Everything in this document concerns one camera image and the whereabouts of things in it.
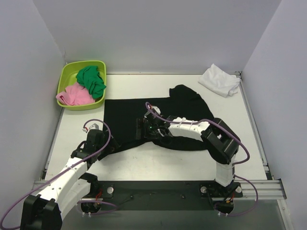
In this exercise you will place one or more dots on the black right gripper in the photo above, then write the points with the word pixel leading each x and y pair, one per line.
pixel 140 128

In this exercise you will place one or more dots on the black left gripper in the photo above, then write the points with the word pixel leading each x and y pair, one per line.
pixel 105 143

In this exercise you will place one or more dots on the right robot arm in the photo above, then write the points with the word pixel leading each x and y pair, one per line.
pixel 220 146

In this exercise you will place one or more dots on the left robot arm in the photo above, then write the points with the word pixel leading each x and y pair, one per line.
pixel 47 209

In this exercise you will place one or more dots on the pink t-shirt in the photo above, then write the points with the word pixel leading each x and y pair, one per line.
pixel 75 95

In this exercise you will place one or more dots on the green t-shirt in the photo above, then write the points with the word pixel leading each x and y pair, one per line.
pixel 89 77

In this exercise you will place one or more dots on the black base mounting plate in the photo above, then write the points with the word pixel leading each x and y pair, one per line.
pixel 165 195

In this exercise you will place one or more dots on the white folded t-shirt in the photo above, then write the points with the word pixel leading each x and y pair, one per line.
pixel 219 82

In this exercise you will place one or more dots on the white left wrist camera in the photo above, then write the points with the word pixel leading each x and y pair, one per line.
pixel 92 126

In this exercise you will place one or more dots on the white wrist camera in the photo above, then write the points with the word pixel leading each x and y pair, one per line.
pixel 92 126
pixel 152 110

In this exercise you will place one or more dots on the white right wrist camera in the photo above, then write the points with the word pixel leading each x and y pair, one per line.
pixel 152 110

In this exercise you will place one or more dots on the aluminium frame rail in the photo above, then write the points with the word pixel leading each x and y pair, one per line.
pixel 261 189

